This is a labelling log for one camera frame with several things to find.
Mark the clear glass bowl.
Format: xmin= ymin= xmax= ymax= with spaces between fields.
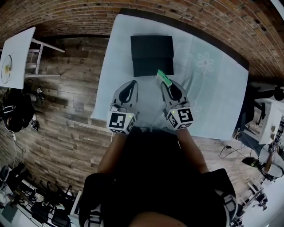
xmin=0 ymin=54 xmax=13 ymax=85

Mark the person's black clothing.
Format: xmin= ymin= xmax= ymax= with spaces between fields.
xmin=79 ymin=126 xmax=238 ymax=227

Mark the pale blue tablecloth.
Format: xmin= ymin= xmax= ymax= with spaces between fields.
xmin=90 ymin=13 xmax=249 ymax=141

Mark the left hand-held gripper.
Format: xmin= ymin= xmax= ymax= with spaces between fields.
xmin=106 ymin=80 xmax=140 ymax=135

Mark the white side table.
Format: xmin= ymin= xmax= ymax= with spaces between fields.
xmin=0 ymin=27 xmax=37 ymax=90

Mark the green box of bandages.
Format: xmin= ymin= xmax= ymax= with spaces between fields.
xmin=156 ymin=69 xmax=174 ymax=88

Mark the white cabinet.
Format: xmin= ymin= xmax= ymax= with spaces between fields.
xmin=252 ymin=97 xmax=284 ymax=145

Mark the person's right forearm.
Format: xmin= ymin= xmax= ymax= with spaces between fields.
xmin=176 ymin=128 xmax=209 ymax=175

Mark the person's left forearm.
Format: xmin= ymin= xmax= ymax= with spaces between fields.
xmin=97 ymin=131 xmax=129 ymax=175

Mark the black floor cable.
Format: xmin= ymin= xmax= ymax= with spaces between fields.
xmin=219 ymin=145 xmax=252 ymax=159

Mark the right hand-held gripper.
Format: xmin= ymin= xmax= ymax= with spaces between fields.
xmin=159 ymin=79 xmax=194 ymax=131

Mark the black box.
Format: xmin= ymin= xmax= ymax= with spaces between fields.
xmin=130 ymin=35 xmax=175 ymax=78

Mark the black backpack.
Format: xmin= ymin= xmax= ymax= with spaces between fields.
xmin=0 ymin=88 xmax=38 ymax=134

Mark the spare hand-held gripper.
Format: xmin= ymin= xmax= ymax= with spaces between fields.
xmin=36 ymin=86 xmax=47 ymax=101

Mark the white cable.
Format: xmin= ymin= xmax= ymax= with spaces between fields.
xmin=10 ymin=132 xmax=27 ymax=168

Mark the round white stool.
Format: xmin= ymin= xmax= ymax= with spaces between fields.
xmin=258 ymin=144 xmax=284 ymax=180

